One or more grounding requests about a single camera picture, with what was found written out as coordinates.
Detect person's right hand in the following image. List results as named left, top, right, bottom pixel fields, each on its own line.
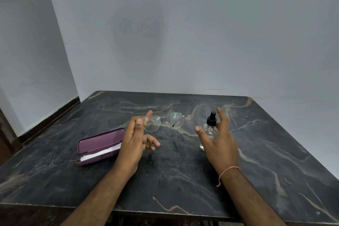
left=195, top=107, right=240, bottom=179

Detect person's left hand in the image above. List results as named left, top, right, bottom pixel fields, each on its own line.
left=114, top=110, right=161, bottom=179

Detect metal-framed eyeglasses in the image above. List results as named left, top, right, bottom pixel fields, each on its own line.
left=143, top=112, right=185, bottom=132

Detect person's right forearm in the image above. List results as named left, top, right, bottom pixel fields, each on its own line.
left=220, top=167, right=286, bottom=226

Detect orange thread wristband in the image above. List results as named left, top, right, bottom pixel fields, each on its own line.
left=216, top=166, right=241, bottom=188

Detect white cleaning cloth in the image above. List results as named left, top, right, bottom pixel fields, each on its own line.
left=79, top=142, right=122, bottom=162

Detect brown wooden door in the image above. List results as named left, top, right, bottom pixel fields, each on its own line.
left=0, top=106, right=23, bottom=167

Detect purple glasses case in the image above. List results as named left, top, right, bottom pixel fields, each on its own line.
left=76, top=127, right=126, bottom=166

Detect person's left forearm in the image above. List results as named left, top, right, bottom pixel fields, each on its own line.
left=61, top=170, right=136, bottom=226

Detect clear spray bottle black cap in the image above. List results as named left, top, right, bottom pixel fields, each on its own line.
left=199, top=111, right=219, bottom=151

